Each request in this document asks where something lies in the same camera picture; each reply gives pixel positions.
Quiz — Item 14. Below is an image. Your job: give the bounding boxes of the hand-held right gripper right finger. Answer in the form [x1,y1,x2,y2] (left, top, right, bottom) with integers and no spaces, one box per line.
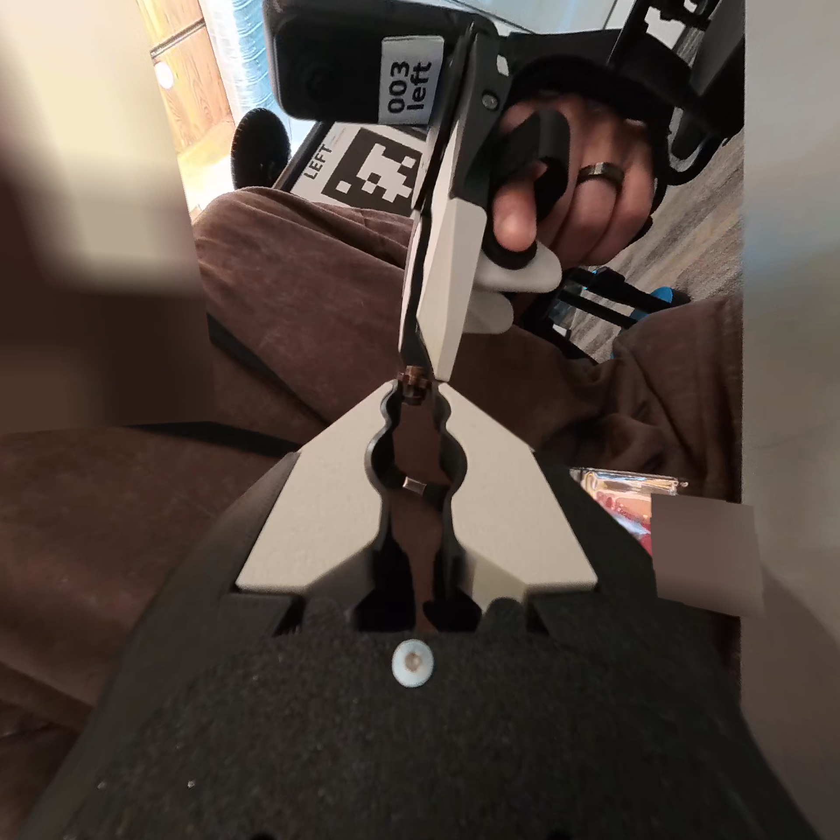
[432,382,599,613]

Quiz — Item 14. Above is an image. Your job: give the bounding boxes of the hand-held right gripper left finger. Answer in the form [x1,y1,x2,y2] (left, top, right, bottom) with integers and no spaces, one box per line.
[236,381,403,603]

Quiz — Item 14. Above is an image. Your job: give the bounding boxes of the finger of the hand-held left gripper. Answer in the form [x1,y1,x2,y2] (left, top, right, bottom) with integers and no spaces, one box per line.
[416,125,488,383]
[398,210,434,379]

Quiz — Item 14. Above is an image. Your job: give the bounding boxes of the person's left hand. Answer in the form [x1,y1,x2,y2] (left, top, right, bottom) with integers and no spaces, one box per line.
[492,92,657,265]

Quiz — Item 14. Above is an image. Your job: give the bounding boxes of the clear badge holder red card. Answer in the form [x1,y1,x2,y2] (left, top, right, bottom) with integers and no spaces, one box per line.
[570,465,690,559]

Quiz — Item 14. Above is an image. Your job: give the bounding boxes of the black wheel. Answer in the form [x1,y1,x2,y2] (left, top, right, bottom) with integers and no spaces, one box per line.
[231,107,291,186]

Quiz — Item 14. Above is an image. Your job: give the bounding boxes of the brown trousers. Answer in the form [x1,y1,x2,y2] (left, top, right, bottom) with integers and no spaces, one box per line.
[0,187,746,742]

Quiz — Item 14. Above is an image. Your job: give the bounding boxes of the black white marker board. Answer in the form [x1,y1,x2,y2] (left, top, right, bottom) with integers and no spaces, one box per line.
[282,123,427,216]

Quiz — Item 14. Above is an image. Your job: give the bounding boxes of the wooden door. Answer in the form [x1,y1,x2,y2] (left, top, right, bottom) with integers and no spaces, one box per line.
[134,0,236,155]

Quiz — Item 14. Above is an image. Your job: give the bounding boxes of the black stand blue parts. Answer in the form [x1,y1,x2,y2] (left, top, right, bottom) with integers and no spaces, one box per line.
[515,262,693,363]

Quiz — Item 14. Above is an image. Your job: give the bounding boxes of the dark finger ring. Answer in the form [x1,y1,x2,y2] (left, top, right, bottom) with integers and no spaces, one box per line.
[576,161,622,193]

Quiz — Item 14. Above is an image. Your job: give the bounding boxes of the black metal frame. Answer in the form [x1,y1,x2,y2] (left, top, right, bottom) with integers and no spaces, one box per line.
[607,0,747,193]

